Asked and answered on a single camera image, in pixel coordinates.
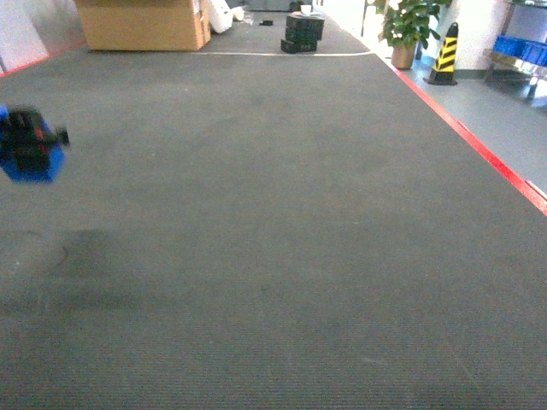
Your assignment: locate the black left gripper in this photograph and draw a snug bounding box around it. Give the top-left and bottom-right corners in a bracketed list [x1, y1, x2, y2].
[1, 106, 70, 172]

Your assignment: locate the blue rectangular block part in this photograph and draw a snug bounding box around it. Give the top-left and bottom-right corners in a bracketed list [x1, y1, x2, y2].
[1, 104, 65, 184]

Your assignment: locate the large cardboard box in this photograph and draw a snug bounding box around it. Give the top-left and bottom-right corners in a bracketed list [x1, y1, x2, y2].
[75, 0, 211, 51]

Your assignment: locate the white foam packaging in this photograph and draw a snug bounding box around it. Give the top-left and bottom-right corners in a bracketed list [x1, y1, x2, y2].
[208, 0, 244, 34]

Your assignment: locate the stack of black boxes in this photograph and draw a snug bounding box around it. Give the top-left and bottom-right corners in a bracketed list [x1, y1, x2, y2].
[280, 13, 325, 54]

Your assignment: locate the white paper cup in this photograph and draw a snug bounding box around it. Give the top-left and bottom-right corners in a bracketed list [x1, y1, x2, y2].
[300, 4, 312, 15]

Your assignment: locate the potted green plant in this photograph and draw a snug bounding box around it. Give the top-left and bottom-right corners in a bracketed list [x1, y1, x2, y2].
[370, 0, 452, 70]

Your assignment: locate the black yellow striped cone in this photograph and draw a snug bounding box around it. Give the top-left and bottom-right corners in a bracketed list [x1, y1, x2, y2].
[424, 22, 459, 86]

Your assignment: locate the blue plastic bin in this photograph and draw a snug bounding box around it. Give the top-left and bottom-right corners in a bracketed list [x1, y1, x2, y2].
[493, 35, 526, 58]
[520, 40, 547, 67]

